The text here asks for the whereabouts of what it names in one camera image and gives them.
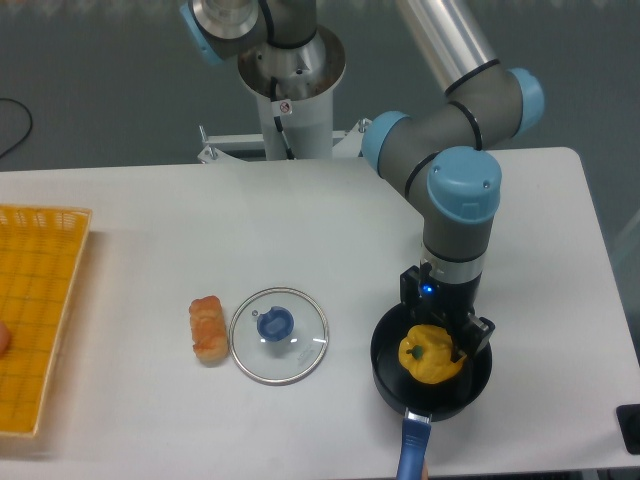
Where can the glass lid blue knob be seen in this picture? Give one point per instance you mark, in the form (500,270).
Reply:
(278,336)

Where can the orange bread loaf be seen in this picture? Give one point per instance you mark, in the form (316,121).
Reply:
(208,330)

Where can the black pot blue handle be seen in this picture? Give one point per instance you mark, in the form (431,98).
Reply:
(419,403)

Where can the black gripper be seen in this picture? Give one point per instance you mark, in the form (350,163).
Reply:
(447,305)

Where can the red fruit in basket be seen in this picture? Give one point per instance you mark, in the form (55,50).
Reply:
(5,338)

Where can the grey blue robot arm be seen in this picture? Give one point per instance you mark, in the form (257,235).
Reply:
(439,164)

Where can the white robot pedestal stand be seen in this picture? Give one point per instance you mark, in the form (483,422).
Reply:
(289,129)

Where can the yellow bell pepper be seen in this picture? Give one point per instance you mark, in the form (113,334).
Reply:
(426,354)

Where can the black device at table edge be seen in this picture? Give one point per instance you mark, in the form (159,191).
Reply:
(628,417)

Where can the yellow woven basket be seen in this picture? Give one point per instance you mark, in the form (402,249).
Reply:
(41,251)

